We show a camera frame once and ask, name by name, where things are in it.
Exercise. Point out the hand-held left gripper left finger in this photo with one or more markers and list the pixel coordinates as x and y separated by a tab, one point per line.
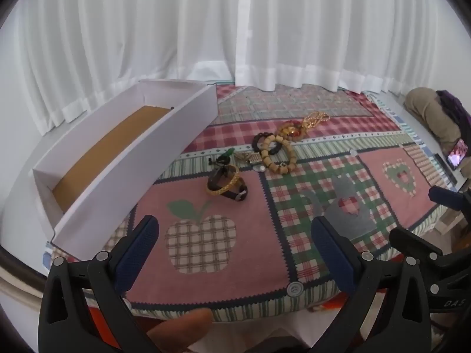
141	250

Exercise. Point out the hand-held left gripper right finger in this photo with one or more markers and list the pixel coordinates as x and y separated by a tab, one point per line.
331	257

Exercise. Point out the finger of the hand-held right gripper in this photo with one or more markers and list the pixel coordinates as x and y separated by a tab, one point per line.
415	244
447	197

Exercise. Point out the white cardboard box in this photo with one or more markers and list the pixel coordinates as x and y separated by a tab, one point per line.
128	176

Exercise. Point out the gold bangle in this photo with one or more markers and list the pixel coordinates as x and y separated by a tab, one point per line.
220	191

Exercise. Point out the small white pearl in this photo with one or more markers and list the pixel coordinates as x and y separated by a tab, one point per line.
261	168

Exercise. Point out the silver gold brooch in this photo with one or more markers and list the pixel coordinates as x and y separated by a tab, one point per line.
252	158

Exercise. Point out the red gold pendant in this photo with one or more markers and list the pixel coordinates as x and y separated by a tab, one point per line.
290	131

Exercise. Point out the smartphone with lit screen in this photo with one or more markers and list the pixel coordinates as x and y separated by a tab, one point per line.
457	154

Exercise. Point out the patchwork checked blanket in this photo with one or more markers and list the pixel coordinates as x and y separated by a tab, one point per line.
257	235

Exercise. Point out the beige cloth pile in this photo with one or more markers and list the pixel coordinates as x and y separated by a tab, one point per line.
427	112

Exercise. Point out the person's bare knee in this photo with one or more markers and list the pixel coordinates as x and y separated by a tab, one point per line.
180	329

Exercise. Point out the purple cloth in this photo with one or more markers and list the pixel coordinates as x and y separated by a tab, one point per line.
454	104

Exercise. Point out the white curtain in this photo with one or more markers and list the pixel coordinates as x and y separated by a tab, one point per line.
128	36
331	25

